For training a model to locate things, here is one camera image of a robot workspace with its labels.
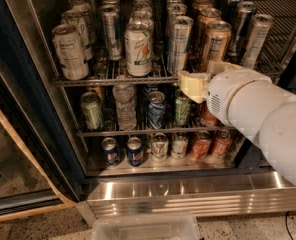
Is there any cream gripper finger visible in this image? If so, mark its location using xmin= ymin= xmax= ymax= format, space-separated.
xmin=178 ymin=71 xmax=210 ymax=104
xmin=207 ymin=61 xmax=242 ymax=74

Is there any orange tall can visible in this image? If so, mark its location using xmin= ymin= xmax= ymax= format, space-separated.
xmin=192 ymin=0 xmax=214 ymax=17
xmin=195 ymin=8 xmax=221 ymax=51
xmin=200 ymin=20 xmax=231 ymax=72

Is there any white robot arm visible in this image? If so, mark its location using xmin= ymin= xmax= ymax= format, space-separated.
xmin=178 ymin=61 xmax=296 ymax=186

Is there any light green can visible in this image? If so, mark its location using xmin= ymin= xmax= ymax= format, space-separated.
xmin=174 ymin=89 xmax=191 ymax=126

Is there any orange soda can middle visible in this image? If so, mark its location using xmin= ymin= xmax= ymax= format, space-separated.
xmin=199 ymin=102 xmax=218 ymax=127

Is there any blue white can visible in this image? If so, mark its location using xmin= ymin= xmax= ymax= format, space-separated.
xmin=147 ymin=91 xmax=166 ymax=129

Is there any front silver tall can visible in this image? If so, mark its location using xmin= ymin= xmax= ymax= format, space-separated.
xmin=167 ymin=16 xmax=193 ymax=75

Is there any silver tall can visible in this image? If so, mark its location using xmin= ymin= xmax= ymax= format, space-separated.
xmin=167 ymin=16 xmax=193 ymax=75
xmin=100 ymin=4 xmax=123 ymax=61
xmin=167 ymin=3 xmax=187 ymax=27

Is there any bottom white can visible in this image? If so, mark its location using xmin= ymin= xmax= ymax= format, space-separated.
xmin=171 ymin=132 xmax=189 ymax=159

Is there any bottom left orange can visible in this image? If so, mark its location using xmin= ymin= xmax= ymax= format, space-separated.
xmin=191 ymin=130 xmax=212 ymax=159

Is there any front right silver can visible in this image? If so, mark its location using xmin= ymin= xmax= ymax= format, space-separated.
xmin=239 ymin=14 xmax=275 ymax=69

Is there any bottom right orange can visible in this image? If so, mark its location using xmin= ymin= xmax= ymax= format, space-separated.
xmin=211 ymin=129 xmax=232 ymax=159

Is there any bottom 7up can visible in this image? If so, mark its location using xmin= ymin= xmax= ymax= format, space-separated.
xmin=151 ymin=133 xmax=169 ymax=162

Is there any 7up can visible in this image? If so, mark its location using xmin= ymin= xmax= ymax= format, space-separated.
xmin=129 ymin=11 xmax=154 ymax=31
xmin=151 ymin=133 xmax=169 ymax=162
xmin=124 ymin=22 xmax=151 ymax=77

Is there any front 7up can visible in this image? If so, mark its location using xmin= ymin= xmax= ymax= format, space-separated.
xmin=124 ymin=22 xmax=151 ymax=77

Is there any right pepsi can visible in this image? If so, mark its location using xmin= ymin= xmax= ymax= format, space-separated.
xmin=127 ymin=137 xmax=144 ymax=166

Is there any pepsi can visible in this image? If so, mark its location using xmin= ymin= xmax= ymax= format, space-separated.
xmin=127 ymin=137 xmax=144 ymax=166
xmin=101 ymin=137 xmax=120 ymax=166

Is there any left pepsi can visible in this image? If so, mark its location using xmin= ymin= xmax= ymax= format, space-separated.
xmin=101 ymin=137 xmax=120 ymax=166

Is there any green can middle shelf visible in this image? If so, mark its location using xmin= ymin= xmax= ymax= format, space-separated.
xmin=80 ymin=92 xmax=103 ymax=130

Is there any stainless fridge base panel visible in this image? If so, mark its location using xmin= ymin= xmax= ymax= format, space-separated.
xmin=77 ymin=171 xmax=296 ymax=225

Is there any silver tall can left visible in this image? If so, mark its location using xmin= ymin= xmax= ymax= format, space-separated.
xmin=100 ymin=4 xmax=123 ymax=61

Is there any front white can left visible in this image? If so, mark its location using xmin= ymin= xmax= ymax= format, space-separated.
xmin=52 ymin=24 xmax=89 ymax=80

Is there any open glass fridge door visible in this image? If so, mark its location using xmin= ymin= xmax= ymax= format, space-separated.
xmin=0 ymin=0 xmax=85 ymax=222

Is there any clear water bottle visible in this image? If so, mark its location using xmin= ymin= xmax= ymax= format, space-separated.
xmin=113 ymin=84 xmax=137 ymax=131

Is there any clear plastic bin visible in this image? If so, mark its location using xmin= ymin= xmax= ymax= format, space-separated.
xmin=91 ymin=212 xmax=201 ymax=240

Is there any middle wire shelf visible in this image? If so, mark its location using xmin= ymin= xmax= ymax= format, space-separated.
xmin=77 ymin=119 xmax=232 ymax=138

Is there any wire shelf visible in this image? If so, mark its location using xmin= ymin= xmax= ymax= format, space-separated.
xmin=55 ymin=0 xmax=296 ymax=88
xmin=77 ymin=119 xmax=232 ymax=138

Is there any top wire shelf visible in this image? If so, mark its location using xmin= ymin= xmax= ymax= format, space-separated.
xmin=55 ymin=0 xmax=296 ymax=88

